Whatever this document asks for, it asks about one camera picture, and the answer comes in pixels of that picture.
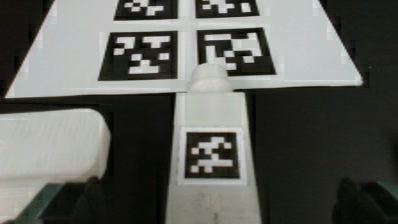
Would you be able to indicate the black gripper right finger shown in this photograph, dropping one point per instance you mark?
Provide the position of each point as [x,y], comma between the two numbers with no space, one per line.
[366,203]

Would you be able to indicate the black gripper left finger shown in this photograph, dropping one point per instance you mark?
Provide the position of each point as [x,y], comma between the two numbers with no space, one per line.
[66,204]

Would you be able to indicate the white small chair post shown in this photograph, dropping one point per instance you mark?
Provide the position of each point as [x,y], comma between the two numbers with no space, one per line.
[211,196]

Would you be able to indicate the white chair backrest part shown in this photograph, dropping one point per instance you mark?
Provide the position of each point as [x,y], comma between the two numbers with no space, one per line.
[53,152]

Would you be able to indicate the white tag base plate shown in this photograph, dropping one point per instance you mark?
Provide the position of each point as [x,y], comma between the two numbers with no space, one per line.
[121,46]

